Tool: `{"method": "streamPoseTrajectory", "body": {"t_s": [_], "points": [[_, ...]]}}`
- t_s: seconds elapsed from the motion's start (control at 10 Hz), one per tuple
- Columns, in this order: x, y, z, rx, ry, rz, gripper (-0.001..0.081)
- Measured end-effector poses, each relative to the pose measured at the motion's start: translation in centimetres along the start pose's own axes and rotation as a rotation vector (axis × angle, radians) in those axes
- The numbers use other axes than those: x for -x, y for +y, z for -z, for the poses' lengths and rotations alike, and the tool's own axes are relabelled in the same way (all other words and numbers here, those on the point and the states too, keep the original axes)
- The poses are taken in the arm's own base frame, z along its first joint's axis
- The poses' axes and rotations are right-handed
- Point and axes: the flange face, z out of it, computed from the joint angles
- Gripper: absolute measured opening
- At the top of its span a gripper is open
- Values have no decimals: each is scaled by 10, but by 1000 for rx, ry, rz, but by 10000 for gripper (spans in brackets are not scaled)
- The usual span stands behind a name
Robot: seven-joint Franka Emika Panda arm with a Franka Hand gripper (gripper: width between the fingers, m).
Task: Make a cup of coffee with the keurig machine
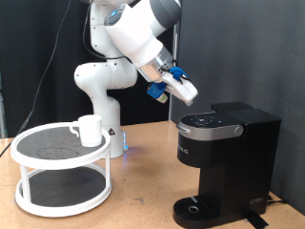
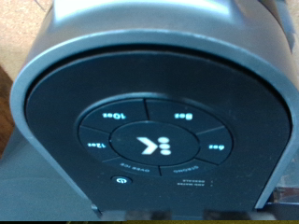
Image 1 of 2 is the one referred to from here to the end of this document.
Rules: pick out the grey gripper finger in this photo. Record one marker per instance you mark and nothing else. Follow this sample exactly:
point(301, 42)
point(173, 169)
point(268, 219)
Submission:
point(188, 103)

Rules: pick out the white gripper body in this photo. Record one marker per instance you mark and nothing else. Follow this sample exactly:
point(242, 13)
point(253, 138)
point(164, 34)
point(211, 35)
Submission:
point(181, 89)

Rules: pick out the black Keurig coffee machine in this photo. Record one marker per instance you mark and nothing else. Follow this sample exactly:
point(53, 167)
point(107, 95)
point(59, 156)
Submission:
point(241, 165)

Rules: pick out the white ceramic mug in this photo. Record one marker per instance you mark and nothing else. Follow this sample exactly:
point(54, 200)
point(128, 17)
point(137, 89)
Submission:
point(90, 130)

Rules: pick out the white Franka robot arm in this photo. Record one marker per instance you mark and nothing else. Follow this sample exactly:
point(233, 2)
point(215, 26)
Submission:
point(105, 76)

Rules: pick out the black tape strip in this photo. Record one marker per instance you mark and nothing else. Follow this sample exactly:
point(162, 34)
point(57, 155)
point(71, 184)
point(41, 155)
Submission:
point(256, 220)

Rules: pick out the white two-tier turntable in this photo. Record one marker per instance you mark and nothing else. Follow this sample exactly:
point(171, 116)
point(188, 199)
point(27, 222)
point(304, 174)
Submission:
point(60, 160)

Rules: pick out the silver vertical frame pole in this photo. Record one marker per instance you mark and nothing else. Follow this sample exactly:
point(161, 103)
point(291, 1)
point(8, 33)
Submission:
point(174, 111)

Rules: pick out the blue mounted wrist camera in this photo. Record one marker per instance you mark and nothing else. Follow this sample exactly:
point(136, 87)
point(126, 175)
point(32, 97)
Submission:
point(155, 89)

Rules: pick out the grey vertical edge post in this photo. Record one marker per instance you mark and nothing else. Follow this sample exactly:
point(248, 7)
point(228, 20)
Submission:
point(2, 108)

